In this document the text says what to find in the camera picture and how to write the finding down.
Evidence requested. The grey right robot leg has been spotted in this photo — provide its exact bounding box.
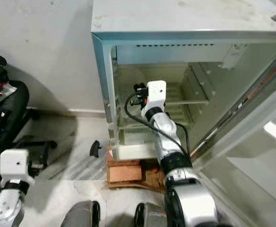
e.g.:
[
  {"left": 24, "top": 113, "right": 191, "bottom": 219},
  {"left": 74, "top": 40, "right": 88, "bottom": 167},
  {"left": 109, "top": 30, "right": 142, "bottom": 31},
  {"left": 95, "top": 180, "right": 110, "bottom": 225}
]
[{"left": 135, "top": 202, "right": 167, "bottom": 227}]

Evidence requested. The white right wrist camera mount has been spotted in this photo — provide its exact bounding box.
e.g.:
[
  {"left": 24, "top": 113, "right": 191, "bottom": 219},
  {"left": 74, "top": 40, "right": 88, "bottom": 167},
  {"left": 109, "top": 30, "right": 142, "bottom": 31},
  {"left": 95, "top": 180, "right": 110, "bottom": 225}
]
[{"left": 146, "top": 80, "right": 167, "bottom": 111}]

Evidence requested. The grey robot leg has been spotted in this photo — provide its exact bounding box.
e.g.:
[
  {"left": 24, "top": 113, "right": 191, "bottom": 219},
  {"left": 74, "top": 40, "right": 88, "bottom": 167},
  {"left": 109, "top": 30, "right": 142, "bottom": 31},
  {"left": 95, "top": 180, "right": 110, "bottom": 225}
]
[
  {"left": 62, "top": 201, "right": 101, "bottom": 227},
  {"left": 135, "top": 202, "right": 167, "bottom": 227}
]

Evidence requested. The grey fridge door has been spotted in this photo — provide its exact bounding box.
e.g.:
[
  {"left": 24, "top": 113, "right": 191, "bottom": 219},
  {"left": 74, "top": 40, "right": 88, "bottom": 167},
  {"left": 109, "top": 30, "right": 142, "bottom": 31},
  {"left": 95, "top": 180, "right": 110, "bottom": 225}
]
[{"left": 189, "top": 56, "right": 276, "bottom": 227}]

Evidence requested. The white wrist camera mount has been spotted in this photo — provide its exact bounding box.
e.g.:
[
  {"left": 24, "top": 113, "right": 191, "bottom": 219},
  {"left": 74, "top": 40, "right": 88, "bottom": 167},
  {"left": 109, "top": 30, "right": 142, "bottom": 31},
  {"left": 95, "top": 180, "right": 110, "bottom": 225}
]
[
  {"left": 146, "top": 80, "right": 167, "bottom": 111},
  {"left": 0, "top": 148, "right": 30, "bottom": 180}
]

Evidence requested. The grey left robot leg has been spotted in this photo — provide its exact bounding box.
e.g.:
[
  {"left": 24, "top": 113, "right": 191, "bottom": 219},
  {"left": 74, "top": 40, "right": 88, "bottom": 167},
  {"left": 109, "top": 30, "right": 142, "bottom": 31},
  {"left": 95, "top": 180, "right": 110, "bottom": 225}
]
[{"left": 62, "top": 201, "right": 101, "bottom": 227}]

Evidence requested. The light blue mini fridge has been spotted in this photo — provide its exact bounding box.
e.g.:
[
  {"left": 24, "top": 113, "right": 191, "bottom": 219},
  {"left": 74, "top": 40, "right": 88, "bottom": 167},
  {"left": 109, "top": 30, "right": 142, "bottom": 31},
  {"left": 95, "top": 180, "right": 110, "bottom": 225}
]
[{"left": 91, "top": 0, "right": 276, "bottom": 162}]

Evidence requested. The black office chair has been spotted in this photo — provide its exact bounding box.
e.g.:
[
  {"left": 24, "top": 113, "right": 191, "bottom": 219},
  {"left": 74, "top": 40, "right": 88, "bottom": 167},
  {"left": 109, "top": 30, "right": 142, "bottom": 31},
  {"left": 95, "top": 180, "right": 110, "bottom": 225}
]
[{"left": 0, "top": 49, "right": 31, "bottom": 159}]

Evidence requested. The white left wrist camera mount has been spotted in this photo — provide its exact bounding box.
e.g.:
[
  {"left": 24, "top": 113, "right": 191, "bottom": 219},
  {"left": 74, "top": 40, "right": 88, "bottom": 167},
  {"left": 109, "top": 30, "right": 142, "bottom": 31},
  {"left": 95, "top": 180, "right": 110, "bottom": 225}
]
[{"left": 0, "top": 148, "right": 30, "bottom": 180}]

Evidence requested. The clear fridge shelf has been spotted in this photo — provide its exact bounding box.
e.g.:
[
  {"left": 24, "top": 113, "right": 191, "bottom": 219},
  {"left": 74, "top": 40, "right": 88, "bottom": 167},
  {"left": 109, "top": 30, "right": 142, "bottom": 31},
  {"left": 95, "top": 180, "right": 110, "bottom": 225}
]
[{"left": 120, "top": 97, "right": 210, "bottom": 105}]

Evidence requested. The brown brick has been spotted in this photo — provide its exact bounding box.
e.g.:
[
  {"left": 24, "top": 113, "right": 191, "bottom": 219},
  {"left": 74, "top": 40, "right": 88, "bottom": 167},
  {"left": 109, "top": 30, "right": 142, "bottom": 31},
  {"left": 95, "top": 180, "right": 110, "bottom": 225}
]
[{"left": 107, "top": 163, "right": 141, "bottom": 183}]

